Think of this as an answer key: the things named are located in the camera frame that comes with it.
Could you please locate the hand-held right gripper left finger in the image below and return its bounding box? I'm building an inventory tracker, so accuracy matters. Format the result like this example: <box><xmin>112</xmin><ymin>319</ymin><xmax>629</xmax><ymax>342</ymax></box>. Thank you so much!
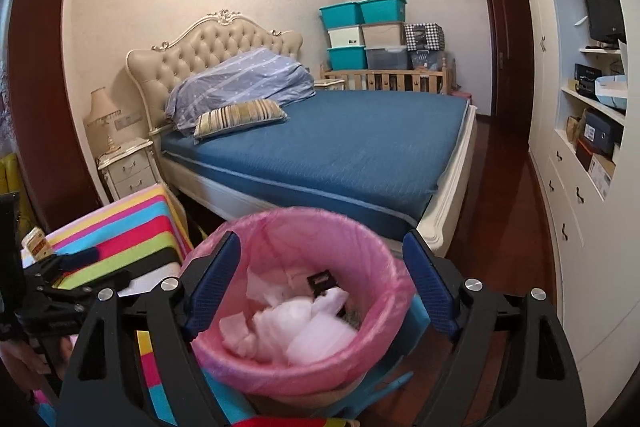
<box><xmin>56</xmin><ymin>229</ymin><xmax>242</xmax><ymax>427</ymax></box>

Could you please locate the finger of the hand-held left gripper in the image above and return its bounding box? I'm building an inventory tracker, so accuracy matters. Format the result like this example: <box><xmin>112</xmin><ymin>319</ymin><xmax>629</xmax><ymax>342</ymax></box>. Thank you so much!
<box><xmin>27</xmin><ymin>269</ymin><xmax>132</xmax><ymax>308</ymax></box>
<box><xmin>21</xmin><ymin>248</ymin><xmax>100</xmax><ymax>289</ymax></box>

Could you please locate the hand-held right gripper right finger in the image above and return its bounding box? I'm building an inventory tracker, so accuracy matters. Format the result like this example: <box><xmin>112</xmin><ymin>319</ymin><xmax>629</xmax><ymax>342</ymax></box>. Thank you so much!
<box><xmin>401</xmin><ymin>229</ymin><xmax>587</xmax><ymax>427</ymax></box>

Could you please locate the yellow snack box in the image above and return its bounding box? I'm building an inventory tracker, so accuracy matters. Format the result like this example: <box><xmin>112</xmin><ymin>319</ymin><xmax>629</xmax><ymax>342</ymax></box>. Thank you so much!
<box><xmin>22</xmin><ymin>227</ymin><xmax>55</xmax><ymax>264</ymax></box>

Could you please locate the small black packet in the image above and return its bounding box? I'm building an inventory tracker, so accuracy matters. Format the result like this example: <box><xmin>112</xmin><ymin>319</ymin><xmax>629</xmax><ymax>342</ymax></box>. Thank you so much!
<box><xmin>306</xmin><ymin>272</ymin><xmax>351</xmax><ymax>318</ymax></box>

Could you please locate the white tissue paper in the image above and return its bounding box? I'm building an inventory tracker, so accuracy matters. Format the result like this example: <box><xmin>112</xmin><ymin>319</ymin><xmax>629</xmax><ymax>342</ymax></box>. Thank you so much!
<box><xmin>250</xmin><ymin>287</ymin><xmax>358</xmax><ymax>365</ymax></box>

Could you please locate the bin with pink bag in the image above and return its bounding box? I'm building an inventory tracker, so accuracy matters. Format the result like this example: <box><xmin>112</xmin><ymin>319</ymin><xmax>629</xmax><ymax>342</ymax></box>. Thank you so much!
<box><xmin>180</xmin><ymin>206</ymin><xmax>418</xmax><ymax>413</ymax></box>

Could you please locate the person's left hand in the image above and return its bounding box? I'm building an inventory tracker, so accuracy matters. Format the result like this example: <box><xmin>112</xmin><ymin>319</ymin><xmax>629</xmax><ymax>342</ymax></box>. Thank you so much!
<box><xmin>0</xmin><ymin>341</ymin><xmax>52</xmax><ymax>391</ymax></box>

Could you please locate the rainbow striped tablecloth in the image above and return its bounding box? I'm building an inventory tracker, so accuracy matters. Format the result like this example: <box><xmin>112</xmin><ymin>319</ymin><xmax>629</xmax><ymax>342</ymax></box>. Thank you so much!
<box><xmin>22</xmin><ymin>183</ymin><xmax>261</xmax><ymax>427</ymax></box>

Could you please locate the cream nightstand with drawers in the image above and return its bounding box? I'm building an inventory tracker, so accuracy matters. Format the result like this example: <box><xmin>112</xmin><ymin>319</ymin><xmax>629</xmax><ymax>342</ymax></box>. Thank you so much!
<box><xmin>96</xmin><ymin>138</ymin><xmax>162</xmax><ymax>202</ymax></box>

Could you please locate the beige table lamp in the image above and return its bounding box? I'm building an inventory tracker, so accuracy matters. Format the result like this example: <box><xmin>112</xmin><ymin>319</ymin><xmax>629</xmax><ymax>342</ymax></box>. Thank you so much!
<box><xmin>84</xmin><ymin>87</ymin><xmax>123</xmax><ymax>154</ymax></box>

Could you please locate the beige striped pillow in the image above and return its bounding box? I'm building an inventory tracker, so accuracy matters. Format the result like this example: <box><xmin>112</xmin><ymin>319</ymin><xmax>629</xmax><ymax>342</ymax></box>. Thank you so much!
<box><xmin>192</xmin><ymin>98</ymin><xmax>290</xmax><ymax>142</ymax></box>

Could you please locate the blue bed with tufted headboard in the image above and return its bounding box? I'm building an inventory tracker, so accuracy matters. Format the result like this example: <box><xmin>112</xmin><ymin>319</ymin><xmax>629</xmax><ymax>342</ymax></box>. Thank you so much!
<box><xmin>125</xmin><ymin>9</ymin><xmax>478</xmax><ymax>258</ymax></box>

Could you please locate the folded blue striped duvet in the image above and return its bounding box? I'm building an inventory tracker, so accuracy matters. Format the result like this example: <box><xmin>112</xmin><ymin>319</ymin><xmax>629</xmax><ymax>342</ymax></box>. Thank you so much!
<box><xmin>164</xmin><ymin>47</ymin><xmax>317</xmax><ymax>138</ymax></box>

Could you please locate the white cardboard box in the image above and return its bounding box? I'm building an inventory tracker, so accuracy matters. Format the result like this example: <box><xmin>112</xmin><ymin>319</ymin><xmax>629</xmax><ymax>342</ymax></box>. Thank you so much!
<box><xmin>587</xmin><ymin>154</ymin><xmax>616</xmax><ymax>200</ymax></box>

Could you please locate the dark brown box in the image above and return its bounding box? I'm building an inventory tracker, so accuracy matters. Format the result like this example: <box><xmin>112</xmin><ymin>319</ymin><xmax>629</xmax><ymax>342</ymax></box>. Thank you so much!
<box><xmin>575</xmin><ymin>137</ymin><xmax>601</xmax><ymax>170</ymax></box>

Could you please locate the clear storage bag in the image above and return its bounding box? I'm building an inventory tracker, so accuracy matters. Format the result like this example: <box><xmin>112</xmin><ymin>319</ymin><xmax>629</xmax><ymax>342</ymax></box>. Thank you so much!
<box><xmin>407</xmin><ymin>50</ymin><xmax>446</xmax><ymax>72</ymax></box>

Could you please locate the grey clear storage bin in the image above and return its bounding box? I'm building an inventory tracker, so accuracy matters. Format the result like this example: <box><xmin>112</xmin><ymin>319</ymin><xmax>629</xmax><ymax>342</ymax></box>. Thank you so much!
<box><xmin>365</xmin><ymin>46</ymin><xmax>410</xmax><ymax>70</ymax></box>

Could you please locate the teal storage bin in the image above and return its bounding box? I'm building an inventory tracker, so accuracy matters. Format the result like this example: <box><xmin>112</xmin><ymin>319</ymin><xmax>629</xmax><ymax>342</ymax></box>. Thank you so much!
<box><xmin>359</xmin><ymin>0</ymin><xmax>408</xmax><ymax>24</ymax></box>
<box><xmin>319</xmin><ymin>2</ymin><xmax>365</xmax><ymax>29</ymax></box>
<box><xmin>327</xmin><ymin>45</ymin><xmax>368</xmax><ymax>70</ymax></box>

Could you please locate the dark brown wooden door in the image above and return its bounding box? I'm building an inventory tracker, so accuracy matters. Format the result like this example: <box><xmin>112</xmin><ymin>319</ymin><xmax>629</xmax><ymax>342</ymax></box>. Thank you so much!
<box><xmin>482</xmin><ymin>0</ymin><xmax>536</xmax><ymax>120</ymax></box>

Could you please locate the black white checkered bag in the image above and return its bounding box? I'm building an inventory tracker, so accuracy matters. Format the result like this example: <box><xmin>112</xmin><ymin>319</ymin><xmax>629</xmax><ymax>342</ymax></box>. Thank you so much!
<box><xmin>404</xmin><ymin>23</ymin><xmax>446</xmax><ymax>52</ymax></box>

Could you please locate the beige storage bin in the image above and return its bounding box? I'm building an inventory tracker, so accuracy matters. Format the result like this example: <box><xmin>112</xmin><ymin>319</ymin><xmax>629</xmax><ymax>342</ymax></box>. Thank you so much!
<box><xmin>361</xmin><ymin>22</ymin><xmax>407</xmax><ymax>48</ymax></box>

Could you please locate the black box on shelf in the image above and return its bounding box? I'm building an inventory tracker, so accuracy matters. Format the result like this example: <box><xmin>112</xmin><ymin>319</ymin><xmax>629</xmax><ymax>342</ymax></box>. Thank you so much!
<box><xmin>574</xmin><ymin>63</ymin><xmax>603</xmax><ymax>95</ymax></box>

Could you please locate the white storage bin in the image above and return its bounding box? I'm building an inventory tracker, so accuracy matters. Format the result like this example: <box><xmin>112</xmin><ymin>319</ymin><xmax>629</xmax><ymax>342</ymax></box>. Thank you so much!
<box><xmin>327</xmin><ymin>26</ymin><xmax>365</xmax><ymax>48</ymax></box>

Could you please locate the white and blue box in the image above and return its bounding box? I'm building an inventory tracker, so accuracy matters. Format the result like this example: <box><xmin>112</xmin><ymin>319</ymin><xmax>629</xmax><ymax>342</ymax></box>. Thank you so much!
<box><xmin>594</xmin><ymin>74</ymin><xmax>628</xmax><ymax>112</ymax></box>

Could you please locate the white wall cabinet unit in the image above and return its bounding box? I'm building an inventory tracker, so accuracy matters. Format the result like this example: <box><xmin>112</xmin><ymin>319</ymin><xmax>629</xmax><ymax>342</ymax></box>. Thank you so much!
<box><xmin>515</xmin><ymin>0</ymin><xmax>640</xmax><ymax>368</ymax></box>

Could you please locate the brown wooden door frame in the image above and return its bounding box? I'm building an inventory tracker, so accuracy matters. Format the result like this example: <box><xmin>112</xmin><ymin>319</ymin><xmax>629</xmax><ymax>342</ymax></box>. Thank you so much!
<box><xmin>0</xmin><ymin>0</ymin><xmax>108</xmax><ymax>233</ymax></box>

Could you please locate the wooden crib rail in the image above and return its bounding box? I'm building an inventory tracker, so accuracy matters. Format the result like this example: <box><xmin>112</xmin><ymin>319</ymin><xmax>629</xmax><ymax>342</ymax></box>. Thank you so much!
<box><xmin>320</xmin><ymin>56</ymin><xmax>458</xmax><ymax>95</ymax></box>

